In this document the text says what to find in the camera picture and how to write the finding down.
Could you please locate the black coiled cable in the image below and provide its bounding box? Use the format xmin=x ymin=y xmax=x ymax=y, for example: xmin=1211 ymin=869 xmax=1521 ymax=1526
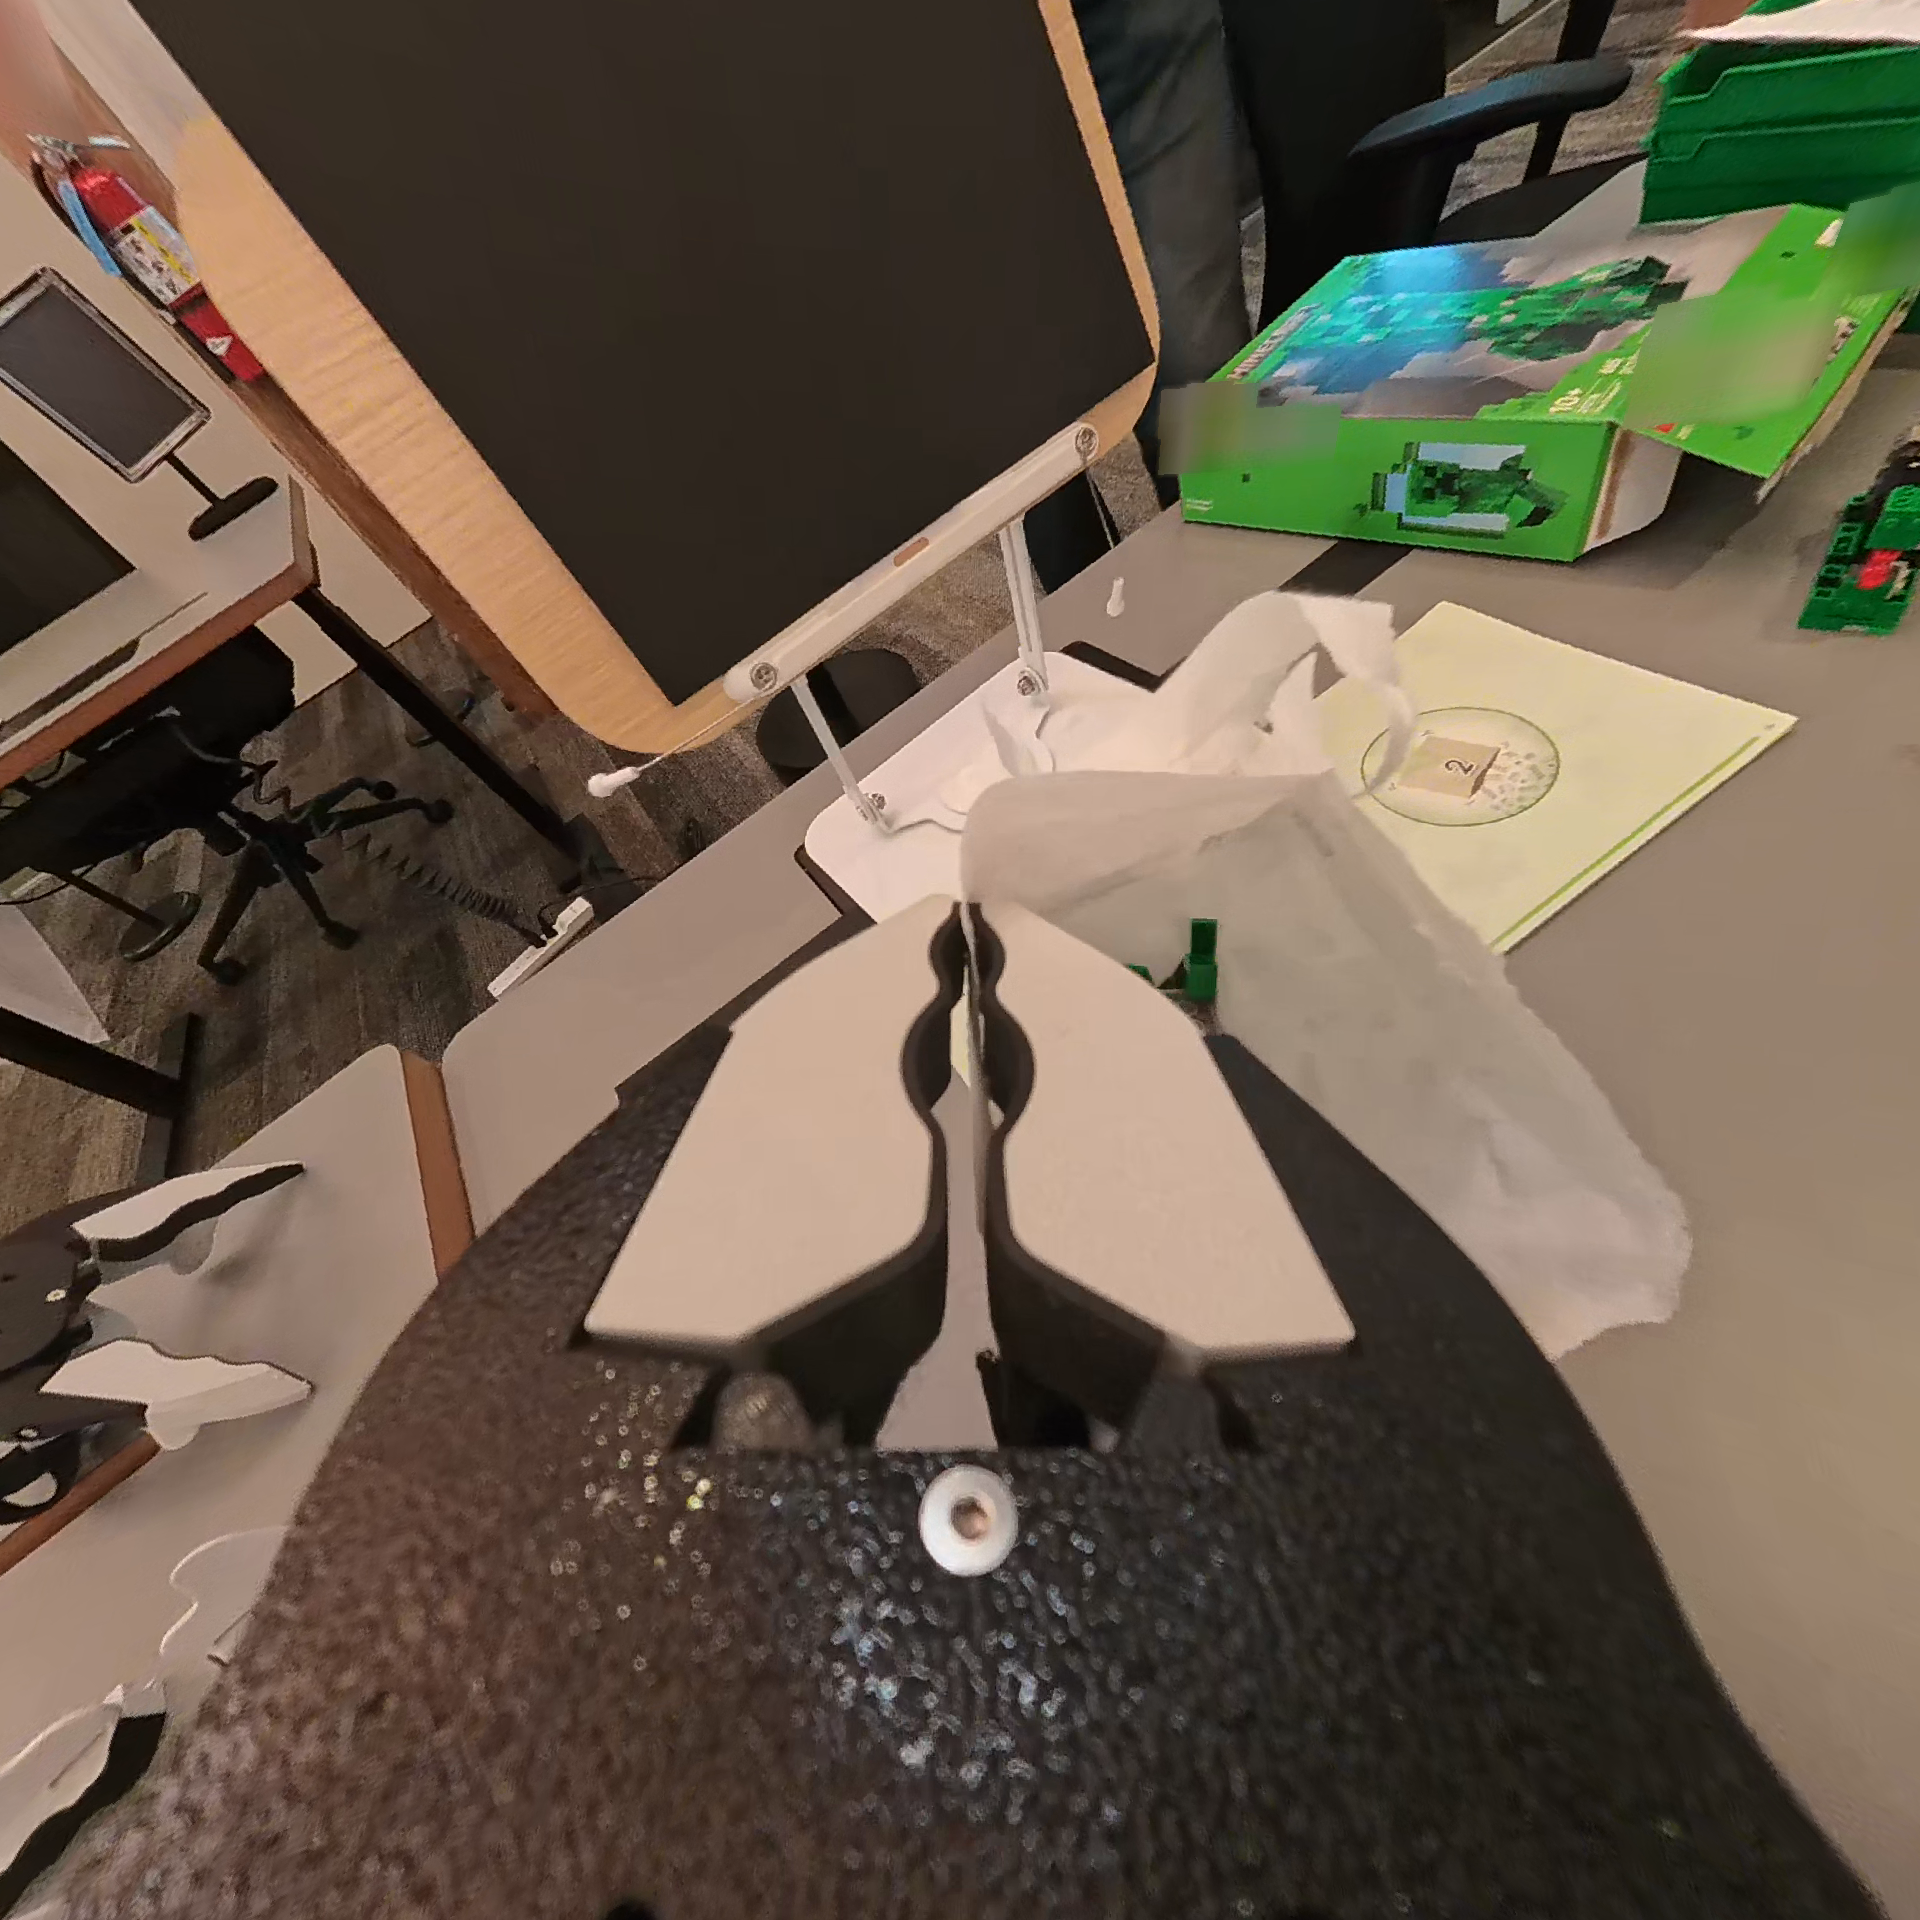
xmin=323 ymin=794 xmax=520 ymax=924

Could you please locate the white desk with wooden edge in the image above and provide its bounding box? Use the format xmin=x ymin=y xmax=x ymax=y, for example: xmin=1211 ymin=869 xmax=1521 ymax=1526
xmin=0 ymin=479 xmax=324 ymax=781

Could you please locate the green toy box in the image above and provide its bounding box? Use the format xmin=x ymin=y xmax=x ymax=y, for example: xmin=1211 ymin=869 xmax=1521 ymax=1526
xmin=1176 ymin=202 xmax=1920 ymax=563

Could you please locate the white cable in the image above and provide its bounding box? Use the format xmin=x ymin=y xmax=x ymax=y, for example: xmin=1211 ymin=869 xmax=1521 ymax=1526
xmin=589 ymin=741 xmax=753 ymax=798

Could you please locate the loose grey finger part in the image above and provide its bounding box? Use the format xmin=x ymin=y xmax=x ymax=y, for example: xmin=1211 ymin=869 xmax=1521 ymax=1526
xmin=0 ymin=1676 xmax=170 ymax=1892
xmin=169 ymin=1522 xmax=291 ymax=1670

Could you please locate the building instruction booklet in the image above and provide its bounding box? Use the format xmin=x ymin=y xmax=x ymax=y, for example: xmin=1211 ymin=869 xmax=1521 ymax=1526
xmin=1305 ymin=600 xmax=1801 ymax=957

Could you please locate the large wood-framed black tablet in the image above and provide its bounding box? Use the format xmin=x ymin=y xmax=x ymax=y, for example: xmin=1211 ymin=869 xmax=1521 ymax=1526
xmin=127 ymin=0 xmax=1165 ymax=756

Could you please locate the black round pedestal base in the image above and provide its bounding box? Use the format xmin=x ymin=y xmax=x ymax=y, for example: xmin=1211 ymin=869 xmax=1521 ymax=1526
xmin=754 ymin=647 xmax=921 ymax=785

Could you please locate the black office chair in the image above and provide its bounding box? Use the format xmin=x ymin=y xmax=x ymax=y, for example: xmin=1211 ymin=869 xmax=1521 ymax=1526
xmin=0 ymin=622 xmax=453 ymax=983
xmin=1245 ymin=0 xmax=1638 ymax=250

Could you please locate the white tablet stand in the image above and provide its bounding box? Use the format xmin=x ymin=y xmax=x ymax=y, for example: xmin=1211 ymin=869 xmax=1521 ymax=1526
xmin=725 ymin=423 xmax=1202 ymax=920

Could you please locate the white printed paper bag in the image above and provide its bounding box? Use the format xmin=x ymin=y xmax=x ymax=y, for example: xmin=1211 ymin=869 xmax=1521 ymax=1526
xmin=952 ymin=588 xmax=1694 ymax=1419

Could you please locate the red fire extinguisher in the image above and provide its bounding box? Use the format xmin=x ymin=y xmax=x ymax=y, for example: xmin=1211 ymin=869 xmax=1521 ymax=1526
xmin=31 ymin=131 xmax=271 ymax=384

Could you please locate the small tablet on stand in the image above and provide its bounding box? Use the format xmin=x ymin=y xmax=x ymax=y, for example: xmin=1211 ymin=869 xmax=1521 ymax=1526
xmin=0 ymin=266 xmax=280 ymax=541

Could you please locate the stack of green trays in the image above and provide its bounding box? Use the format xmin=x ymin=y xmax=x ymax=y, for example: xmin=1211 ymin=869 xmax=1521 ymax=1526
xmin=1642 ymin=0 xmax=1920 ymax=228

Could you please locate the spare gripper finger assembly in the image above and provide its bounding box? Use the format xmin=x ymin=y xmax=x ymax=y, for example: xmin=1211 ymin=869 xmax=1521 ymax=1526
xmin=0 ymin=1161 xmax=315 ymax=1519

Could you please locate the green brick model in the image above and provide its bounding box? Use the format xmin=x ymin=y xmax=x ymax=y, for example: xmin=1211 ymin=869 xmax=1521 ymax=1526
xmin=1796 ymin=433 xmax=1920 ymax=639

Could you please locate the black computer monitor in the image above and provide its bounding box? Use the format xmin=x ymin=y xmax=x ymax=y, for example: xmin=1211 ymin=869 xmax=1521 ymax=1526
xmin=0 ymin=442 xmax=138 ymax=662

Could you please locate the white paper sheet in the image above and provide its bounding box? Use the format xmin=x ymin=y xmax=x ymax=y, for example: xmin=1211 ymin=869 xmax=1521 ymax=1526
xmin=1680 ymin=0 xmax=1920 ymax=48

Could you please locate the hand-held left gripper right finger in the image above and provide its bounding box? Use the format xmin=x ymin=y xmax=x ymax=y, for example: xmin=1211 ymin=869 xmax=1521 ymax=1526
xmin=975 ymin=904 xmax=1357 ymax=1446

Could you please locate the pile of green bricks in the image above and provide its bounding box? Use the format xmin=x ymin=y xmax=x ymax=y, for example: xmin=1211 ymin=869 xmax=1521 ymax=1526
xmin=1123 ymin=918 xmax=1231 ymax=1007

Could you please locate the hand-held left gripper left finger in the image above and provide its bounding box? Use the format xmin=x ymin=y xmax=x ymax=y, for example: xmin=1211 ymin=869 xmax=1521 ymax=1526
xmin=583 ymin=894 xmax=967 ymax=1446

